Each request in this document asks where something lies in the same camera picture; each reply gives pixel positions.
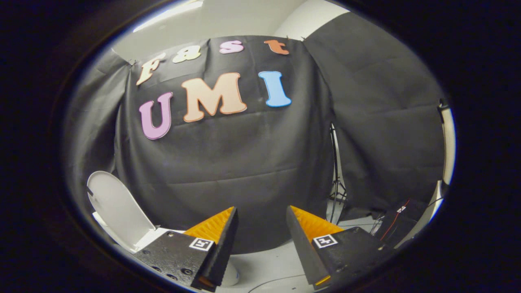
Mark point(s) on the white toilet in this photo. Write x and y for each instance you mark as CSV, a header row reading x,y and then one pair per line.
x,y
147,241

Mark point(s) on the black backdrop cloth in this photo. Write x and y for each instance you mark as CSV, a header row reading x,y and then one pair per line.
x,y
228,162

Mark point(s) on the black tripod stand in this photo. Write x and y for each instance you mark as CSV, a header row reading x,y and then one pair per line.
x,y
334,162

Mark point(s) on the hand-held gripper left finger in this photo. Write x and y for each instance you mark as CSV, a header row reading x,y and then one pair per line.
x,y
222,252

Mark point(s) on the white toilet lid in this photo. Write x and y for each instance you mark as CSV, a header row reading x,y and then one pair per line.
x,y
118,207

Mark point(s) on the plain black cloth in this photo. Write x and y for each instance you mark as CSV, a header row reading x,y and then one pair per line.
x,y
386,122
93,122

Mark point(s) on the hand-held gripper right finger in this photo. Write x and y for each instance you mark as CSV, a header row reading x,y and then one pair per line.
x,y
299,248

